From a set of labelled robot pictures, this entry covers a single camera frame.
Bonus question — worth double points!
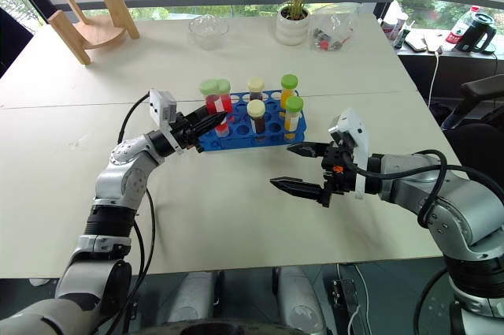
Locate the blue test tube rack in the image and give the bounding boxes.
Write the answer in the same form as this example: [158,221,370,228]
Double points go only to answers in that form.
[195,89,307,154]

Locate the black side cabinet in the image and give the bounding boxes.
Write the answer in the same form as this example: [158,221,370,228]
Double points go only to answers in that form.
[395,47,504,107]

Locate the white floor cable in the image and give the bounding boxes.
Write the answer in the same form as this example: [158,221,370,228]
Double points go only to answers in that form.
[336,263,371,335]

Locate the black office chair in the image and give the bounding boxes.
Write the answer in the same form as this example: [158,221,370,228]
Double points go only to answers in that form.
[440,74,504,194]

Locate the black floor bracket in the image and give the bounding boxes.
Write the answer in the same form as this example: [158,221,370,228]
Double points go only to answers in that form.
[330,277,361,308]

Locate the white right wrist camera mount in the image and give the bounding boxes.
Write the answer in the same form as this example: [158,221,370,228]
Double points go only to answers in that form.
[328,108,371,200]

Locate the clear plastic bag with parts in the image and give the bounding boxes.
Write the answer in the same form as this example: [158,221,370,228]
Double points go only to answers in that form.
[309,2,361,52]

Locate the clear glass bowl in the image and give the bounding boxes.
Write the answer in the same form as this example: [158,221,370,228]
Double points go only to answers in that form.
[187,14,230,51]

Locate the red tube with green cap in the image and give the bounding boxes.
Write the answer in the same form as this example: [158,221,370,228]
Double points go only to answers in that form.
[216,77,234,114]

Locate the white charging cable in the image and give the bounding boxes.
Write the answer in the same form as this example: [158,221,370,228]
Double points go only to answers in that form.
[427,45,444,107]

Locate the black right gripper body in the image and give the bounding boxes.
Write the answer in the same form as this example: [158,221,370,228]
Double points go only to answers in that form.
[321,140,358,199]

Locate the brown tube with cream cap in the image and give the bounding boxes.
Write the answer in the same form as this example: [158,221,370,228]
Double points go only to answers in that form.
[246,99,269,141]
[246,76,265,103]

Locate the dark rounded robot torso part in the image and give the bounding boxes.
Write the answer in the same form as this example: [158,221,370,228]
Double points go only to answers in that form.
[133,318,328,335]

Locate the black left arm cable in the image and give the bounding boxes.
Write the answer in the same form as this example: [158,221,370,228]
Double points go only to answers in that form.
[104,90,157,335]

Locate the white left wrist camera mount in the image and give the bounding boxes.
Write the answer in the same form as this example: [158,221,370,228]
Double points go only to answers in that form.
[148,89,186,154]

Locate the black electric kettle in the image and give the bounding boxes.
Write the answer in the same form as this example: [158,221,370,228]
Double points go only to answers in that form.
[456,12,498,54]

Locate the red tube with white label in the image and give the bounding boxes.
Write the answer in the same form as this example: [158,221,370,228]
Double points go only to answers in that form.
[199,79,232,138]

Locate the plastic bottle with red label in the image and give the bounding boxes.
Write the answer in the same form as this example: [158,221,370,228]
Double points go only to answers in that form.
[446,6,482,47]

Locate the orange tube with green cap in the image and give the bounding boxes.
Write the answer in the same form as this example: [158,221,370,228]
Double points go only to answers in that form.
[283,95,305,140]
[280,73,299,110]

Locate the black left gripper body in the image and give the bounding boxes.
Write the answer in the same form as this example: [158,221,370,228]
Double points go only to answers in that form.
[169,113,205,154]

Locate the dark chair back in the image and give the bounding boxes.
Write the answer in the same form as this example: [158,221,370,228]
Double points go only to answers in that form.
[0,6,35,80]

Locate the wooden bamboo stand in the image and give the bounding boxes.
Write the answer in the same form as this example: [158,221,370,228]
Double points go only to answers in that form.
[47,0,141,66]

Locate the smartphone with light case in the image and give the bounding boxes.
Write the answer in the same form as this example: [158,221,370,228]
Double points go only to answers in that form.
[403,33,428,52]

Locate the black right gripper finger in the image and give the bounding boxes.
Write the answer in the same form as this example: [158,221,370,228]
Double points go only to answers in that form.
[286,142,328,159]
[269,177,331,209]

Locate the white ribbed plant pot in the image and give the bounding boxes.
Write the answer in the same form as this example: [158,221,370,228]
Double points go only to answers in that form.
[275,6,311,47]

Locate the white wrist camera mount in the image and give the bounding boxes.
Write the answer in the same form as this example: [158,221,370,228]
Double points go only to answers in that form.
[148,89,186,154]
[328,108,371,200]

